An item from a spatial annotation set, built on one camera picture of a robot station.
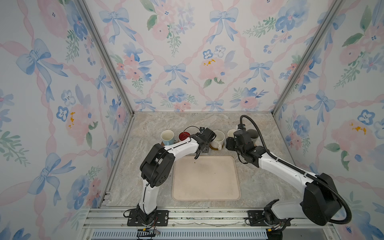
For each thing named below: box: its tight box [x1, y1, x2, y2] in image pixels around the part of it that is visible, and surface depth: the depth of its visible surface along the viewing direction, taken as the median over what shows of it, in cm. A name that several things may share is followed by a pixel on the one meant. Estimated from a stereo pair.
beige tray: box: [172, 155, 241, 201], surface depth 87 cm
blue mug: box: [160, 129, 175, 146], surface depth 95 cm
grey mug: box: [247, 129, 259, 145], surface depth 97 cm
